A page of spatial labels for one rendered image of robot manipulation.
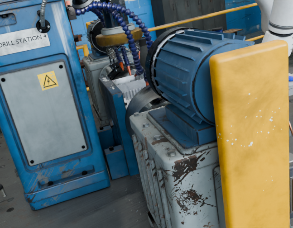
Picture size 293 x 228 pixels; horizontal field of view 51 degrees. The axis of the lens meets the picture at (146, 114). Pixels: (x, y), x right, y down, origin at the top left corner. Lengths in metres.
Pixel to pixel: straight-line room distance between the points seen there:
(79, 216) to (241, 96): 0.77
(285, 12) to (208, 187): 0.60
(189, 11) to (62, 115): 5.96
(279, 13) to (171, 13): 5.71
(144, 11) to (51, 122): 5.96
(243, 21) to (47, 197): 7.81
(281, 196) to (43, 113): 0.75
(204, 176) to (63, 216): 0.64
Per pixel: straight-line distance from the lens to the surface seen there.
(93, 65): 1.67
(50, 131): 1.09
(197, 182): 0.63
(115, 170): 1.23
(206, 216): 0.69
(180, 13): 6.80
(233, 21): 8.37
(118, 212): 1.09
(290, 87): 1.25
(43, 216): 1.19
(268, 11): 1.59
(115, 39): 1.14
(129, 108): 1.03
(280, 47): 0.53
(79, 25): 6.38
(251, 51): 0.50
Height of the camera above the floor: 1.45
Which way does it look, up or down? 21 degrees down
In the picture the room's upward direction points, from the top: 11 degrees counter-clockwise
